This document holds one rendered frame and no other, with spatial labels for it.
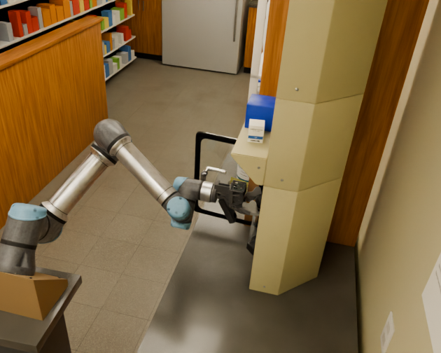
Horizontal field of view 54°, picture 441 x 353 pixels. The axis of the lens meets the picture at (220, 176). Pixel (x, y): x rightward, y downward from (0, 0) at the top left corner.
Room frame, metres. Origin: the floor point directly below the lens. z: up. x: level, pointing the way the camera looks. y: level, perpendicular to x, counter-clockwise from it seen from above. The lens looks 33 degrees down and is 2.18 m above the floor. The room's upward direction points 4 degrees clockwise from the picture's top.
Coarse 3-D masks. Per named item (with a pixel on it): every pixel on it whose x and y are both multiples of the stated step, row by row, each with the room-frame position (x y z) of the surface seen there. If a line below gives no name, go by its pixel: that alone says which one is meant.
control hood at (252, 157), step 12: (240, 132) 1.34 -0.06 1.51; (264, 132) 1.34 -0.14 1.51; (240, 144) 1.24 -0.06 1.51; (252, 144) 1.25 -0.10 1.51; (264, 144) 1.26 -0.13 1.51; (240, 156) 1.18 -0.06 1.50; (252, 156) 1.17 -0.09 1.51; (264, 156) 1.18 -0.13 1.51; (252, 168) 1.17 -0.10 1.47; (264, 168) 1.16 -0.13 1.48; (252, 180) 1.17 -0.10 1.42; (264, 180) 1.17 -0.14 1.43
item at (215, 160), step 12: (204, 132) 1.54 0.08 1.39; (204, 144) 1.54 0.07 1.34; (216, 144) 1.53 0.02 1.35; (228, 144) 1.51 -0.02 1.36; (204, 156) 1.54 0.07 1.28; (216, 156) 1.53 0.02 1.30; (228, 156) 1.51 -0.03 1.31; (204, 168) 1.54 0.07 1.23; (216, 168) 1.53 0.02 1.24; (228, 168) 1.51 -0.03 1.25; (240, 168) 1.50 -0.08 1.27; (228, 180) 1.51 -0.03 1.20; (240, 180) 1.50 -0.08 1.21; (204, 204) 1.54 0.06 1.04; (216, 204) 1.52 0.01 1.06; (240, 216) 1.49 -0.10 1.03; (252, 216) 1.48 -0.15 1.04
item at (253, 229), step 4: (256, 196) 1.33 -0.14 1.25; (256, 204) 1.29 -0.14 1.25; (256, 216) 1.28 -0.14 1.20; (252, 220) 1.30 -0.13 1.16; (256, 220) 1.27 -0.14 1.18; (252, 224) 1.29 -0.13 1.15; (256, 224) 1.27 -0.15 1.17; (252, 228) 1.29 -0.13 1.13; (256, 228) 1.27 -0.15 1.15; (252, 232) 1.28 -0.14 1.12; (256, 232) 1.27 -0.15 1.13; (252, 236) 1.28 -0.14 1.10; (248, 240) 1.30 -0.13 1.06; (252, 240) 1.28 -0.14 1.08; (252, 244) 1.27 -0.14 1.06
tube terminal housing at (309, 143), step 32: (352, 96) 1.23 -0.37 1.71; (288, 128) 1.15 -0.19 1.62; (320, 128) 1.17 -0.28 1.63; (352, 128) 1.25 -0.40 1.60; (288, 160) 1.15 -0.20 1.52; (320, 160) 1.18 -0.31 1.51; (288, 192) 1.15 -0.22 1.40; (320, 192) 1.20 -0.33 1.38; (288, 224) 1.14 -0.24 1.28; (320, 224) 1.22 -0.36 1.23; (256, 256) 1.16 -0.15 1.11; (288, 256) 1.15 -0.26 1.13; (320, 256) 1.25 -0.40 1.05; (256, 288) 1.16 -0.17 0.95; (288, 288) 1.17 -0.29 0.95
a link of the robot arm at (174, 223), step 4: (188, 200) 1.30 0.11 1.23; (192, 200) 1.31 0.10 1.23; (192, 204) 1.30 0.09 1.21; (192, 208) 1.29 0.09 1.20; (192, 212) 1.29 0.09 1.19; (172, 220) 1.25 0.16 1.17; (188, 220) 1.25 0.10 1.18; (172, 224) 1.24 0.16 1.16; (176, 224) 1.24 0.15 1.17; (180, 224) 1.24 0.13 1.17; (184, 224) 1.24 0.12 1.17; (188, 224) 1.25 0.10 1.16; (180, 228) 1.26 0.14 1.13; (184, 228) 1.24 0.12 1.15; (188, 228) 1.25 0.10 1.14
